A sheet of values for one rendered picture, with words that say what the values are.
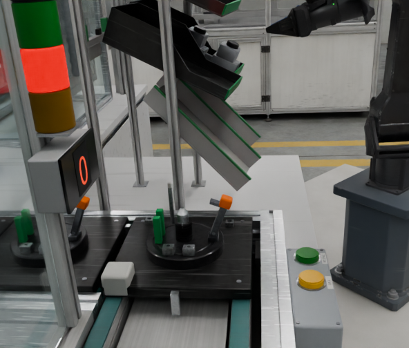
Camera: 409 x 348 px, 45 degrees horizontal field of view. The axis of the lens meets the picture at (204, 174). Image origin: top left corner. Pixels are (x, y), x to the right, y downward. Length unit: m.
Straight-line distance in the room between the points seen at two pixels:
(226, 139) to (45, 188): 0.63
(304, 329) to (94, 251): 0.40
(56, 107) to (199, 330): 0.41
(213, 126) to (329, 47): 3.72
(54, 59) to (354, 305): 0.66
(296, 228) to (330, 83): 3.77
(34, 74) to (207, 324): 0.46
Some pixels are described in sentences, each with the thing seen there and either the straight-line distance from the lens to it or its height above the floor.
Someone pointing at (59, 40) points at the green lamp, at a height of 1.37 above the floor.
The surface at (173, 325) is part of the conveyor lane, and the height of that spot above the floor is 0.92.
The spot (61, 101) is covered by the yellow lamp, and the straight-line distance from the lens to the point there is 0.61.
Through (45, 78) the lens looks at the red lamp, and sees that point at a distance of 0.60.
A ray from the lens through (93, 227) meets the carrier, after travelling 1.00.
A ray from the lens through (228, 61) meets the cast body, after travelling 1.18.
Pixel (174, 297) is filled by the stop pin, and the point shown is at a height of 0.96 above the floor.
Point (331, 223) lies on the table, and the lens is 1.21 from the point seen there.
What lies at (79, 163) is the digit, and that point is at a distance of 0.64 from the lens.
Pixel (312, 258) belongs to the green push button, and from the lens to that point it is 0.86.
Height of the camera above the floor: 1.44
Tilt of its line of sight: 23 degrees down
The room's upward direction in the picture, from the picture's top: 3 degrees counter-clockwise
